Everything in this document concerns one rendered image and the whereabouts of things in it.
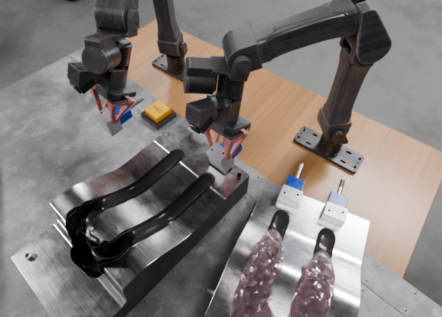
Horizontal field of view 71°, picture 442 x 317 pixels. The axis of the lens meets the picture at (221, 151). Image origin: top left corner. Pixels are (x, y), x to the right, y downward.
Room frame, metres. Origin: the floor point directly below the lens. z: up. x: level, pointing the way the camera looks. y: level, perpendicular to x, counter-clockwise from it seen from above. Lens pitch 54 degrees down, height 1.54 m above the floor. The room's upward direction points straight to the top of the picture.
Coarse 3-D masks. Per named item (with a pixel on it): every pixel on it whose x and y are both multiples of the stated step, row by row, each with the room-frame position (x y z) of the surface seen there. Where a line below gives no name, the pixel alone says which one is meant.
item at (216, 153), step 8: (216, 144) 0.46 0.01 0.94; (232, 144) 0.46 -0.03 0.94; (240, 144) 0.46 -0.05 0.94; (208, 152) 0.44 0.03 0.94; (216, 152) 0.44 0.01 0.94; (224, 152) 0.43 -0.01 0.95; (216, 160) 0.42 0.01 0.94; (224, 160) 0.42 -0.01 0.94; (232, 160) 0.43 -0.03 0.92; (224, 168) 0.41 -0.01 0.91
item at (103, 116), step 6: (138, 102) 0.61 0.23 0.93; (108, 108) 0.57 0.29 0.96; (120, 108) 0.58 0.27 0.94; (96, 114) 0.55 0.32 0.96; (102, 114) 0.55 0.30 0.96; (108, 114) 0.55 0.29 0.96; (126, 114) 0.56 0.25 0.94; (102, 120) 0.53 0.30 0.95; (108, 120) 0.53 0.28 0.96; (120, 120) 0.55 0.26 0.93; (126, 120) 0.56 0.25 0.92; (102, 126) 0.54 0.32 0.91; (108, 126) 0.52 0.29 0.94; (114, 126) 0.53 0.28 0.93; (120, 126) 0.54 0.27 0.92; (108, 132) 0.53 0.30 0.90; (114, 132) 0.52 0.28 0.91
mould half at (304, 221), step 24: (264, 192) 0.38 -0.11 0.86; (264, 216) 0.31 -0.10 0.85; (312, 216) 0.31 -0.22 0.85; (240, 240) 0.24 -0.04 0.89; (288, 240) 0.25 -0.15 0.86; (312, 240) 0.25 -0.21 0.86; (336, 240) 0.25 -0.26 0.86; (360, 240) 0.25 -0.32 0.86; (240, 264) 0.19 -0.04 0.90; (288, 264) 0.19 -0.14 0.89; (336, 264) 0.20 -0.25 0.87; (360, 264) 0.20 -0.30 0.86; (216, 288) 0.15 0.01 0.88; (288, 288) 0.14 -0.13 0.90; (336, 288) 0.14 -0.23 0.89; (360, 288) 0.15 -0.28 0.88; (216, 312) 0.10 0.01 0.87; (288, 312) 0.10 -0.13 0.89; (336, 312) 0.10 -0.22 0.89
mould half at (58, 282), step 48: (96, 192) 0.34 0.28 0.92; (144, 192) 0.36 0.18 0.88; (240, 192) 0.38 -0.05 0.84; (48, 240) 0.25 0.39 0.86; (96, 240) 0.22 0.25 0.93; (144, 240) 0.23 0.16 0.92; (192, 240) 0.26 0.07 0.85; (48, 288) 0.15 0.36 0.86; (96, 288) 0.15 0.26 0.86; (144, 288) 0.15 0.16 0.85
